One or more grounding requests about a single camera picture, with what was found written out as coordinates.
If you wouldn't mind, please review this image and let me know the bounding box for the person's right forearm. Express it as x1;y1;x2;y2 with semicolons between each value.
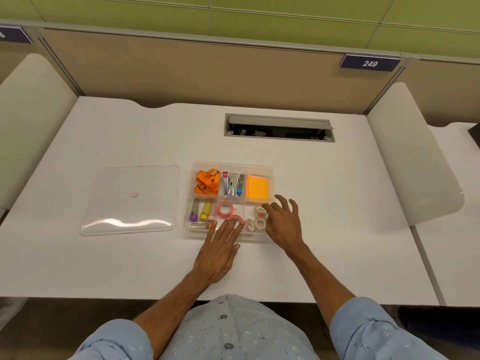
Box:
286;241;356;329

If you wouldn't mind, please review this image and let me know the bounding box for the orange sticky note pad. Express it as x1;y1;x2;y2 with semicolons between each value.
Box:
245;175;270;201

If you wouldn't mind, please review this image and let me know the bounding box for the white desk side divider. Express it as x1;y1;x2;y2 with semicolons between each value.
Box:
366;82;466;227
0;53;79;211

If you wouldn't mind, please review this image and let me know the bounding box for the grey desk cable box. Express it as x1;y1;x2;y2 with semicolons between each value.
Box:
224;113;335;143

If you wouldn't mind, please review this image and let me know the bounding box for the clear plastic tray lid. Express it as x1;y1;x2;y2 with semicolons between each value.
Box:
80;165;180;237

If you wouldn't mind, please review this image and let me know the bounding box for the person's right hand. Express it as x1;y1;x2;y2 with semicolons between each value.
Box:
261;194;304;256

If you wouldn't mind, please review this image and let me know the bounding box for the clear plastic organizer tray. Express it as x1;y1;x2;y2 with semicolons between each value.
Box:
181;161;275;243

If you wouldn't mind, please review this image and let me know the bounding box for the person's left hand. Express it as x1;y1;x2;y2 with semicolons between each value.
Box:
192;217;245;284

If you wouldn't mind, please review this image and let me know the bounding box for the light blue patterned shirt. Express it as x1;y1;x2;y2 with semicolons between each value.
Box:
69;294;449;360

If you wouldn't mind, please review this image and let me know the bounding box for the person's left forearm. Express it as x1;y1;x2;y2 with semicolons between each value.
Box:
133;271;219;360

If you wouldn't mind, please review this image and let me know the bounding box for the beige desk partition panel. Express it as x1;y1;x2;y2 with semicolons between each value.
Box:
37;27;405;115

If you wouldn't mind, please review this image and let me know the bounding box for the orange lanyard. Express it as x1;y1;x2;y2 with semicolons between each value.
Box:
193;168;221;196

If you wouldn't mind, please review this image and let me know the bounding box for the dark blue number plate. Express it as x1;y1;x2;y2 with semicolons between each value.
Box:
0;26;34;45
339;54;402;73

